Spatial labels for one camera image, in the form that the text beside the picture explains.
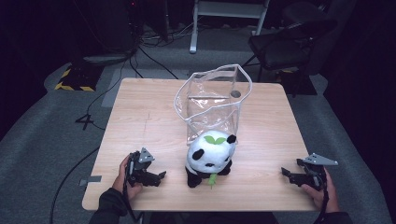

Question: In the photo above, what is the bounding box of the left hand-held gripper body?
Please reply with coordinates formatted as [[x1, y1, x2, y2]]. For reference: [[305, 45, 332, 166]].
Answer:
[[125, 147, 161, 188]]

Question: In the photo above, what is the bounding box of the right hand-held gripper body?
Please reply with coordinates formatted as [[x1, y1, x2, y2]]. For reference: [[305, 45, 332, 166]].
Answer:
[[295, 152, 339, 191]]

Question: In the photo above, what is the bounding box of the panda plush toy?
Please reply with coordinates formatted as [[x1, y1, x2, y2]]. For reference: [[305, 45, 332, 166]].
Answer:
[[185, 129, 238, 189]]

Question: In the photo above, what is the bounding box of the clear plastic bag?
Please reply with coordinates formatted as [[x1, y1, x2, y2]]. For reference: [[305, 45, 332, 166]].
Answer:
[[173, 63, 253, 147]]

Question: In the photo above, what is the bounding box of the person's left hand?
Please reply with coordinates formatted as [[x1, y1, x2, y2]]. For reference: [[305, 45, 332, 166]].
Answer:
[[111, 154, 144, 201]]

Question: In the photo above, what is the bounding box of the person's right hand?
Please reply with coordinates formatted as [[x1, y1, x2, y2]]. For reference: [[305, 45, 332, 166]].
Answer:
[[301, 167, 341, 214]]

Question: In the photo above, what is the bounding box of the grey tape strip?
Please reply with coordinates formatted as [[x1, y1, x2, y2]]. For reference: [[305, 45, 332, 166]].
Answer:
[[78, 175, 103, 188]]

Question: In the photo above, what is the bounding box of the black yellow striped base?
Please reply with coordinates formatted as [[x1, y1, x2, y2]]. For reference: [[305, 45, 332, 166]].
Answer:
[[54, 63, 104, 92]]

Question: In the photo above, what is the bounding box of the black chair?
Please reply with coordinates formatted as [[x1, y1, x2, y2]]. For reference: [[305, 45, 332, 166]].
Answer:
[[241, 1, 339, 84]]

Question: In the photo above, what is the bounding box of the dark equipment stand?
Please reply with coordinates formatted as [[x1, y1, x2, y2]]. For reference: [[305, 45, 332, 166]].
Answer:
[[72, 0, 142, 67]]

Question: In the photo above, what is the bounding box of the left hand-held gripper cable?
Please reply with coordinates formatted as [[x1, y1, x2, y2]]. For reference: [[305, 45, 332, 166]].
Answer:
[[122, 161, 139, 223]]

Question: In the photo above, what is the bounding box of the hand-held gripper cable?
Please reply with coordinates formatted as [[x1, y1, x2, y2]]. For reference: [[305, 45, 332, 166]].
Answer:
[[122, 161, 139, 223], [313, 188, 331, 224]]

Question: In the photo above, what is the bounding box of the right hand-held gripper cable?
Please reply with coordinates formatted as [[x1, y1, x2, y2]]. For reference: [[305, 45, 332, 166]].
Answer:
[[313, 188, 331, 224]]

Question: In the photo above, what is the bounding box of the thick black floor cable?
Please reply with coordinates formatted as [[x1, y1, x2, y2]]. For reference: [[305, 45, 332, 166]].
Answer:
[[49, 146, 101, 224]]

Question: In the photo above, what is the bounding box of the thin black floor cable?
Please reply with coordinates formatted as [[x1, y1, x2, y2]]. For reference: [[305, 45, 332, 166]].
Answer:
[[75, 57, 129, 132]]

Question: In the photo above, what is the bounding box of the tangle of cables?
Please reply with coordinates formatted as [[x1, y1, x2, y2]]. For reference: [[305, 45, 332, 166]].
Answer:
[[139, 17, 200, 49]]

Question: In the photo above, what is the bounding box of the white metal stand frame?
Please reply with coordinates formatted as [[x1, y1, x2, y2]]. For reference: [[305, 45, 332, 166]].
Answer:
[[189, 0, 271, 55]]

